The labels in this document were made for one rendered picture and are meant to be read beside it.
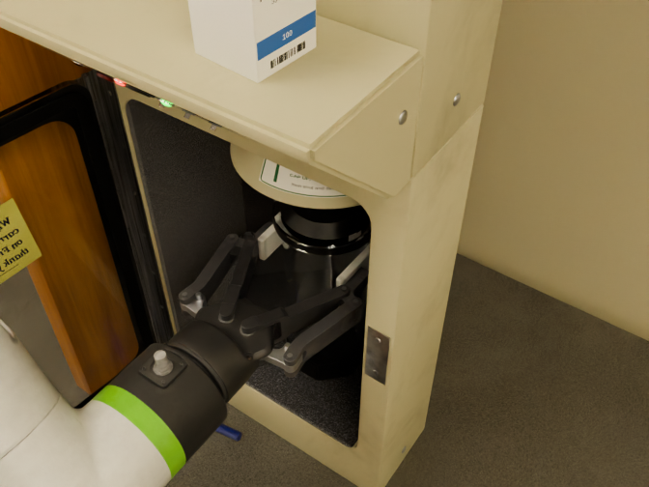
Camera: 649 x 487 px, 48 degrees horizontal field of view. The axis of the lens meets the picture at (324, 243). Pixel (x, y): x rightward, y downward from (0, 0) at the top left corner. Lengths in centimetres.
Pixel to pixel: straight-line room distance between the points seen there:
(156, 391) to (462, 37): 35
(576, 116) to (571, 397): 35
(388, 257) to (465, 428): 42
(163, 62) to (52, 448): 28
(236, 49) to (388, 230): 20
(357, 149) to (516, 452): 59
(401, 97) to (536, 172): 59
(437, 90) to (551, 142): 51
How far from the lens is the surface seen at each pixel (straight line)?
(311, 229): 69
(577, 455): 95
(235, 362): 64
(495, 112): 99
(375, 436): 77
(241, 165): 65
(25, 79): 72
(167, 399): 60
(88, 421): 60
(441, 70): 48
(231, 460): 91
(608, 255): 105
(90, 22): 49
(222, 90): 41
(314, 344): 67
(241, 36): 40
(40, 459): 56
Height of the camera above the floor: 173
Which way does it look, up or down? 45 degrees down
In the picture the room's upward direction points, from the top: straight up
